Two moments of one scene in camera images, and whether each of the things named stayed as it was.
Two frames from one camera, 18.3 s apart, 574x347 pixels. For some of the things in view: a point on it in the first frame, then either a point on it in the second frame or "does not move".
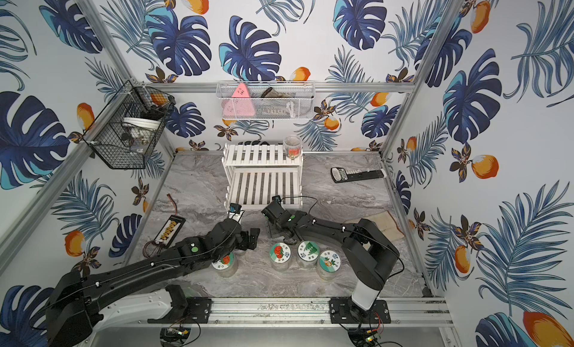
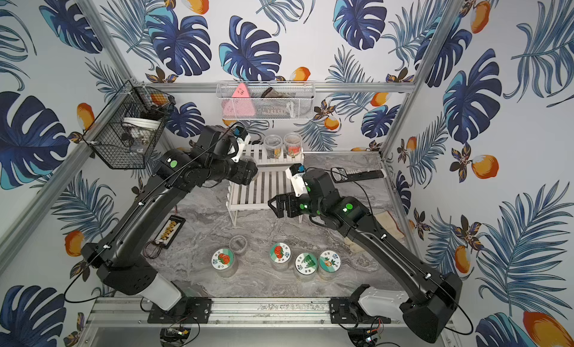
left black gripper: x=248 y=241 → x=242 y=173
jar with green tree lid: x=308 y=254 → x=306 y=266
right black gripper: x=292 y=215 → x=291 y=198
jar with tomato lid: x=227 y=265 does not move
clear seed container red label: x=293 y=146 does not move
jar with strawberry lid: x=279 y=254 does not move
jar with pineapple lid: x=329 y=265 does not move
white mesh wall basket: x=267 y=101 does not move
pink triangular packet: x=240 y=104 does not move
